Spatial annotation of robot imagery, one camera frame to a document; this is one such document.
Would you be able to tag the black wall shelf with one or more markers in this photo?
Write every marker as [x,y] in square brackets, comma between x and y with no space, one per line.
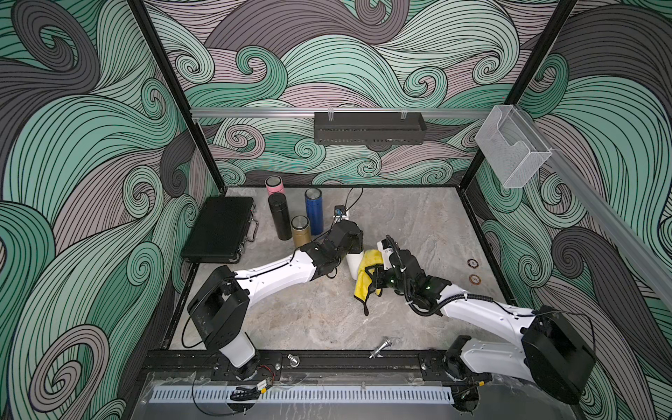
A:
[369,128]

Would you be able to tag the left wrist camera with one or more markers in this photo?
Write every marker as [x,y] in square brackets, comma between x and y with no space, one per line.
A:
[341,213]

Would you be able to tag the white slotted cable duct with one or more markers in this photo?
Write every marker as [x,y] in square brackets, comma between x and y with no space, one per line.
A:
[313,394]

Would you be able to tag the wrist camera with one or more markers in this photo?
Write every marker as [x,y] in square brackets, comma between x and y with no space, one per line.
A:
[341,213]
[386,248]

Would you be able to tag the white thermos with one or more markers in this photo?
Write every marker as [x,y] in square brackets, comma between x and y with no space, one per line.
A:
[354,261]

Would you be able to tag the silver bolt on rail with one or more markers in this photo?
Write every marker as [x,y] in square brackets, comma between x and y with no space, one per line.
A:
[377,351]

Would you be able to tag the yellow grey cleaning cloth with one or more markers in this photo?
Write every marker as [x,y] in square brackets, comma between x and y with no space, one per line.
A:
[365,284]

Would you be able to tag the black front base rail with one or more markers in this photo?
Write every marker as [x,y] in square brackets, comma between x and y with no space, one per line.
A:
[436,362]

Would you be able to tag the black thermos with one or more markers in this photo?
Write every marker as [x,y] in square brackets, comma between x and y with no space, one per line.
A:
[280,215]

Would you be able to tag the silver knob on rail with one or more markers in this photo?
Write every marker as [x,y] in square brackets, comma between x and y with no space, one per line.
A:
[294,360]

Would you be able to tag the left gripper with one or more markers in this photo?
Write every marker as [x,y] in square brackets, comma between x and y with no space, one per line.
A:
[355,245]

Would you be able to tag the gold thermos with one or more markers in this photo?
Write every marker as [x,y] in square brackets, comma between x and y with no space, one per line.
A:
[301,230]

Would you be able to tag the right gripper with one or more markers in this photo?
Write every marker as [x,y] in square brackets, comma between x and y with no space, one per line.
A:
[377,273]

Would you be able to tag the blue thermos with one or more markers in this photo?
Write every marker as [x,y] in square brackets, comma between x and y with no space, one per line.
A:
[314,210]

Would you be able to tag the pink thermos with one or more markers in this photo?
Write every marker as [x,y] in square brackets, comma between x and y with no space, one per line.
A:
[274,185]

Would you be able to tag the black hard case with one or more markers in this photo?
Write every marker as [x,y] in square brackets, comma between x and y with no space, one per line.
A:
[224,226]

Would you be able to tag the clear acrylic wall holder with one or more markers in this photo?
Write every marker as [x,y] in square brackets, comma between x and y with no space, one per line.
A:
[513,145]

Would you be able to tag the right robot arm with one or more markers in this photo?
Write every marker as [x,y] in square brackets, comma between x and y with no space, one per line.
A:
[536,345]

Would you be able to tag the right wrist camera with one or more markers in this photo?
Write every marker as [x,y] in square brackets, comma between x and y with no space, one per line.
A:
[386,248]

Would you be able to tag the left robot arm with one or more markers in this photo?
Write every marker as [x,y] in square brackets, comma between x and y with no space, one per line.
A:
[219,307]

